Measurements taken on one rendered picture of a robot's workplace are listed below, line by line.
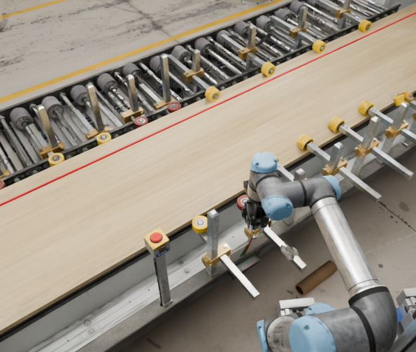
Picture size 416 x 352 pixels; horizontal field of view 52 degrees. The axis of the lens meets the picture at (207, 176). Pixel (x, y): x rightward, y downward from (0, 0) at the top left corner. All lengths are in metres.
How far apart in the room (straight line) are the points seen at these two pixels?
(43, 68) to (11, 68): 0.33
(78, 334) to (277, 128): 1.48
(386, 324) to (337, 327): 0.11
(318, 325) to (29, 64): 4.37
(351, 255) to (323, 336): 0.23
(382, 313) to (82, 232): 1.40
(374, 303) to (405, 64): 2.40
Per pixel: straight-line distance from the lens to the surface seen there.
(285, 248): 1.99
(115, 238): 1.99
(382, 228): 3.33
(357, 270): 1.08
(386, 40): 3.47
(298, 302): 1.72
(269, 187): 1.16
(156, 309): 2.01
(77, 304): 2.05
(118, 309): 2.13
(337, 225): 1.13
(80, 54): 4.94
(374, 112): 2.64
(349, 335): 0.98
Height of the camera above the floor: 2.52
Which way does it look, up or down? 48 degrees down
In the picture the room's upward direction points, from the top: straight up
